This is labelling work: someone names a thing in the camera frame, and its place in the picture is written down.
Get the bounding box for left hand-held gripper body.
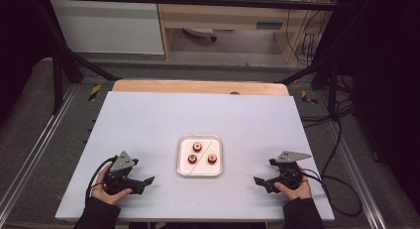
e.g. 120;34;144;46
103;151;145;195

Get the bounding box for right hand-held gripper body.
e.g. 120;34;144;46
268;151;313;191

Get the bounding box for white square tray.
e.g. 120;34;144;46
176;134;224;177

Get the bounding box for thin wooden skewer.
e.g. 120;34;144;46
189;141;213;174

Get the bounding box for person's left hand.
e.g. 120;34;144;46
91;163;134;206

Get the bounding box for person's right hand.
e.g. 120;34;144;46
273;174;313;201

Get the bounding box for white table cover board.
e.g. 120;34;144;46
54;91;336;223

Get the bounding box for yellow black floor tape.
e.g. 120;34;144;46
300;89;318;105
87;83;103;102

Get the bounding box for wooden table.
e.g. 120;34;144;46
111;78;291;97

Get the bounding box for black curtain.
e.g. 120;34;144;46
335;0;420;217
0;0;55;119

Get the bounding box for white cabinet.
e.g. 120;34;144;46
50;0;165;56

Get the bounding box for office chair base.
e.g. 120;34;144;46
182;27;218;43

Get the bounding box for light wooden desk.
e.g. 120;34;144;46
154;0;335;64

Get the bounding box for left hand-held gripper cable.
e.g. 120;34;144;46
84;155;118;205

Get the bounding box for hand-held gripper cable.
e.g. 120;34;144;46
84;155;118;205
300;169;364;218

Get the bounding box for right hand-held gripper cable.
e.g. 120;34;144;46
300;169;364;218

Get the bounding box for aluminium floor rail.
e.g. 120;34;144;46
0;84;79;217
329;120;388;229

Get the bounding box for black floor cables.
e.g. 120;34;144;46
300;73;357;131

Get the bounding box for hanging black cables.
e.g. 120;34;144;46
284;0;333;67

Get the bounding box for black metal frame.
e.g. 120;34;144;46
32;0;352;122

